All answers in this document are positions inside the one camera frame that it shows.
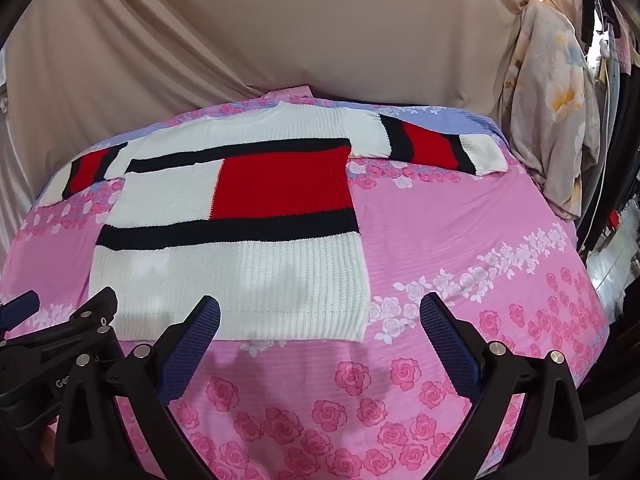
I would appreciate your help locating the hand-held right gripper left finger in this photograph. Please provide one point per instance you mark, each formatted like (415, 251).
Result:
(196, 342)

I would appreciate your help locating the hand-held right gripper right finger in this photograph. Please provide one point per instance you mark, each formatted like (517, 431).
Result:
(447, 342)

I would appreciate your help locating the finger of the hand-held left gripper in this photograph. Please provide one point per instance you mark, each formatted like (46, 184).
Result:
(95, 310)
(22, 305)

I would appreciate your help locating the white red black knit sweater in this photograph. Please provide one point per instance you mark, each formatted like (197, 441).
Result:
(280, 185)

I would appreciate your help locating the dark hanging clothes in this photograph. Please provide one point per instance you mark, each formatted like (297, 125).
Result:
(620, 135)

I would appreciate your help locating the pink floral bed sheet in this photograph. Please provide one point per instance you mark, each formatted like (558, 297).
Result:
(450, 240)

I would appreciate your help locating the pale floral hanging cloth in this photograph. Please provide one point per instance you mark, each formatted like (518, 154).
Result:
(555, 110)

